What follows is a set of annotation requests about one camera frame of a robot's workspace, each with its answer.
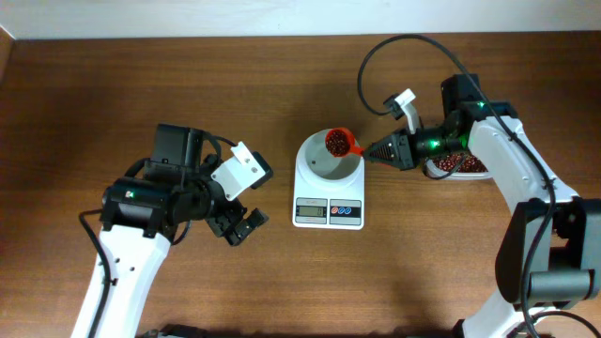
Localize red plastic measuring scoop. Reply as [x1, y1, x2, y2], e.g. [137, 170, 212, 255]
[325, 128, 364, 158]

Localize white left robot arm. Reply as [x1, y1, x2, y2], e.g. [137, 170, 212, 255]
[72, 124, 273, 337]

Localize white digital kitchen scale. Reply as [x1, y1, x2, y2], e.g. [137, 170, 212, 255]
[292, 155, 365, 230]

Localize red adzuki beans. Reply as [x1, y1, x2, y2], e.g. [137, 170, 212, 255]
[433, 153, 487, 174]

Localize clear plastic bean container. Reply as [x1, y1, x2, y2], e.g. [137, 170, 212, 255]
[423, 158, 491, 180]

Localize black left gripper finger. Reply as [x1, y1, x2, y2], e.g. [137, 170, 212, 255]
[215, 207, 247, 238]
[224, 208, 270, 246]

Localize white plastic bowl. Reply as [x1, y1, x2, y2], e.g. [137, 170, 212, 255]
[298, 129, 362, 180]

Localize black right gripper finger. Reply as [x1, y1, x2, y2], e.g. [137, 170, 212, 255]
[363, 145, 402, 169]
[363, 132, 399, 158]

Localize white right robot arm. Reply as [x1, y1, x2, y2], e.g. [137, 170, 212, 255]
[363, 74, 600, 337]

